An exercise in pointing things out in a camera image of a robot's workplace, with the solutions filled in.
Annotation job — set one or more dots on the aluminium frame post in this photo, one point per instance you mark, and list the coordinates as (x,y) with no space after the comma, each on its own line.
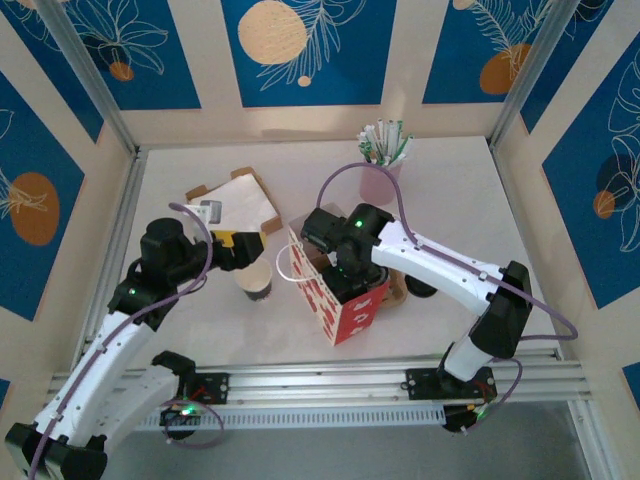
(91,75)
(527,75)

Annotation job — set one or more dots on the brown cardboard napkin box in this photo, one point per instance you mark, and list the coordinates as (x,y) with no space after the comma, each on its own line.
(242,173)

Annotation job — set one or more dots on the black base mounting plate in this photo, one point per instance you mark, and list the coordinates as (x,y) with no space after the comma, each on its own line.
(215,387)
(422,382)

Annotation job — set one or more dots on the brown pulp cup carrier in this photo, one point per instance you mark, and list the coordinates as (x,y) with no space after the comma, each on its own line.
(312,256)
(396,292)

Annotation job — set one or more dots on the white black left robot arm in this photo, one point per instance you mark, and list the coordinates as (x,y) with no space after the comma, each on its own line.
(100,360)

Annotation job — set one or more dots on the open white paper cup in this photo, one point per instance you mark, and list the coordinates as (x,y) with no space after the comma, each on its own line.
(255,285)

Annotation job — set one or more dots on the loose black cup lid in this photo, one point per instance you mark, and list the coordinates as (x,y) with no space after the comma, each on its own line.
(420,291)

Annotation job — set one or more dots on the pink straw holder cup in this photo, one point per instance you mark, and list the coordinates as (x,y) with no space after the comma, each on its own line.
(380,187)

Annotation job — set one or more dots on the circuit board with green light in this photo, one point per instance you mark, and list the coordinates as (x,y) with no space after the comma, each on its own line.
(470,412)
(182,412)

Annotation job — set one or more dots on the white napkin stack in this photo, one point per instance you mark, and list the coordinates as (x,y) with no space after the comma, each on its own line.
(245,200)

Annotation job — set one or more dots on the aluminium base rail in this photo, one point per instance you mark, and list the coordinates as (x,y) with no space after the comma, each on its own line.
(320,382)

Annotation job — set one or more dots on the white green paper straw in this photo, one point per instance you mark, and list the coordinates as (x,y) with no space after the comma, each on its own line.
(381,140)
(365,146)
(388,140)
(402,149)
(396,140)
(371,142)

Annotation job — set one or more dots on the aluminium table side rail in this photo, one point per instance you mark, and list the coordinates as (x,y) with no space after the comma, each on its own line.
(131,172)

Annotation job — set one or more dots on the red paper takeout bag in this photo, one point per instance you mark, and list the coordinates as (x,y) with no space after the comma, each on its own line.
(355,315)

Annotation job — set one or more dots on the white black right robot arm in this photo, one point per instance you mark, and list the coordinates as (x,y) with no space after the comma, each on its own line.
(440,260)

